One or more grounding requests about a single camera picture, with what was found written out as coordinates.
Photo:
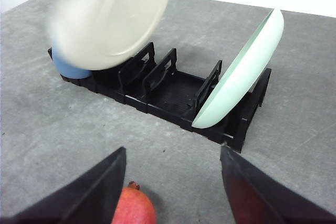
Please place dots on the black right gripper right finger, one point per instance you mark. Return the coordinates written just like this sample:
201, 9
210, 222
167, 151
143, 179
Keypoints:
255, 198

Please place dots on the red pomegranate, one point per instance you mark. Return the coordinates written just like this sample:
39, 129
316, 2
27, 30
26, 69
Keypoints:
135, 207

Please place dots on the white plate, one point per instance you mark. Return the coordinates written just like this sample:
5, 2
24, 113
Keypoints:
97, 35

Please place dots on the blue plate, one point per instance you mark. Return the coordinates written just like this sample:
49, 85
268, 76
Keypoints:
70, 71

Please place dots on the light green plate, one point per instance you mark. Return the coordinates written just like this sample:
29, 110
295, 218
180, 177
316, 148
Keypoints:
247, 75

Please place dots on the black plate rack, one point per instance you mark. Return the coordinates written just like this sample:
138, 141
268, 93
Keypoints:
172, 95

